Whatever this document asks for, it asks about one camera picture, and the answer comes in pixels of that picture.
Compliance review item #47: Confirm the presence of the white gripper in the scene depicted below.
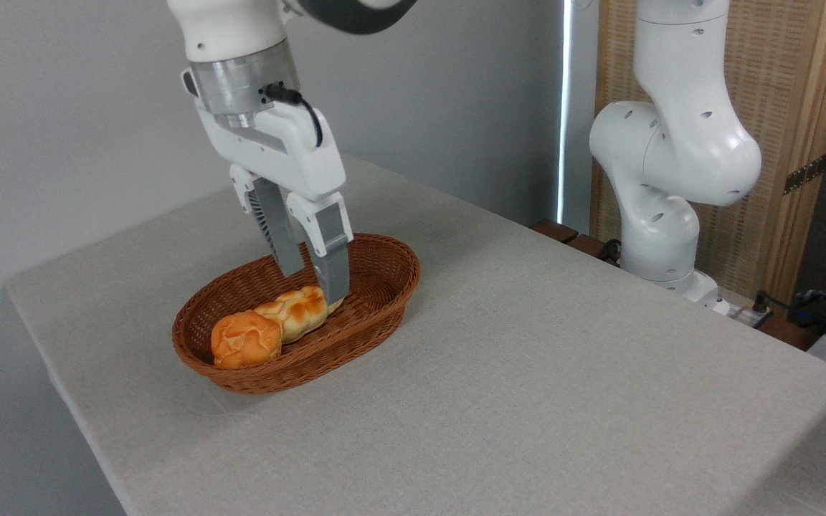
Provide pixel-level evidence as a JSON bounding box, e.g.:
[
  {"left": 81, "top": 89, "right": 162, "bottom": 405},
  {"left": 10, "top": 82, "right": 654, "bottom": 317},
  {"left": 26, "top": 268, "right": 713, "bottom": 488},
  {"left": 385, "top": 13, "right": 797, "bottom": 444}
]
[{"left": 181, "top": 67, "right": 355, "bottom": 306}]

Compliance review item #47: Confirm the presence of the round knotted bread bun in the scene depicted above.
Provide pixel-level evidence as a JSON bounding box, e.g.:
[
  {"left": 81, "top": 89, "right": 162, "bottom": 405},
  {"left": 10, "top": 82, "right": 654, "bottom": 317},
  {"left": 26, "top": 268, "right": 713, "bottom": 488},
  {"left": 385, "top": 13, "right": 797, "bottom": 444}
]
[{"left": 210, "top": 310, "right": 284, "bottom": 371}]

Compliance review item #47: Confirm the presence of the dark wooden robot base board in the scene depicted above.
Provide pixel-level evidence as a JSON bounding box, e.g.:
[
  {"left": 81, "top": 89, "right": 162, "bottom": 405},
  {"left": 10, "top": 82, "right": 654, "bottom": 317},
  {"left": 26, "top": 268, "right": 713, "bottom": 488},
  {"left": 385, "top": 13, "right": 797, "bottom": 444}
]
[{"left": 531, "top": 218, "right": 824, "bottom": 352}]

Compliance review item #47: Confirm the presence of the long braided bread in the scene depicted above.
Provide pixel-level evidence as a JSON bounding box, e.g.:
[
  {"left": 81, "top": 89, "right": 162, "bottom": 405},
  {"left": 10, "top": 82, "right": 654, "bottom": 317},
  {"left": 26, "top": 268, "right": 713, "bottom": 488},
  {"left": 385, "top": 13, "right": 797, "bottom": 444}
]
[{"left": 254, "top": 285, "right": 346, "bottom": 345}]

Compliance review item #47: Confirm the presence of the brown oval wicker basket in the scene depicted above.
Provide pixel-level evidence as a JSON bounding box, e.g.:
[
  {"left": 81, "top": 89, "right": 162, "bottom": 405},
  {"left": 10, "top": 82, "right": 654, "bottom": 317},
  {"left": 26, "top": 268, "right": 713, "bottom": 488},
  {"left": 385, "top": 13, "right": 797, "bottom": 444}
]
[{"left": 172, "top": 233, "right": 422, "bottom": 396}]

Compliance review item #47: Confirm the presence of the light grey tablecloth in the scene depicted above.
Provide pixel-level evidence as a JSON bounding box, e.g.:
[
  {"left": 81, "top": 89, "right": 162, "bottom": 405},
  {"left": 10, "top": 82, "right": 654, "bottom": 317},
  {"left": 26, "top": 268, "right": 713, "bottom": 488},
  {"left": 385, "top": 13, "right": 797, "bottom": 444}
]
[{"left": 4, "top": 154, "right": 826, "bottom": 516}]

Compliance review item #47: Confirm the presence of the wooden woven folding screen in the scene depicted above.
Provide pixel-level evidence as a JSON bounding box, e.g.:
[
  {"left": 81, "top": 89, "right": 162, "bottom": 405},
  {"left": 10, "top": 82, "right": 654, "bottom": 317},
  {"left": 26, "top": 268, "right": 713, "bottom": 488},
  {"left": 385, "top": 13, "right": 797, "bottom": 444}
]
[{"left": 591, "top": 0, "right": 826, "bottom": 310}]

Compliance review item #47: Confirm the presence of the metal screen hinge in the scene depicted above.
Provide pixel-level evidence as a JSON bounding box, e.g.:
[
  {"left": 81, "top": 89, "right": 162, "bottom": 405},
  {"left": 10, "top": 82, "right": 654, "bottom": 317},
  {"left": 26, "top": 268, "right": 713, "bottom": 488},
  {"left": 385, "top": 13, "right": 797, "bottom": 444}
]
[{"left": 783, "top": 153, "right": 826, "bottom": 196}]

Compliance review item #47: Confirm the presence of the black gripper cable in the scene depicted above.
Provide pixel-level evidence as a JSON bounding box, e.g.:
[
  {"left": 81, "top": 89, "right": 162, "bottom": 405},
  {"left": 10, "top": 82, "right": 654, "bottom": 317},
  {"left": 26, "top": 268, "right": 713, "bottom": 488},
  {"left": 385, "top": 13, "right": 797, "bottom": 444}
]
[{"left": 264, "top": 83, "right": 325, "bottom": 148}]

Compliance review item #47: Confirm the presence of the black plug with cable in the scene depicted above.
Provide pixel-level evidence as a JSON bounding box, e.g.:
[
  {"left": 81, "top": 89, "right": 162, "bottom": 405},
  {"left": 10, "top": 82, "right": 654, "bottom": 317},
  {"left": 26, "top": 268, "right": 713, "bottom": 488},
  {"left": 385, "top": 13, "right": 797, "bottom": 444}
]
[{"left": 751, "top": 290, "right": 792, "bottom": 319}]

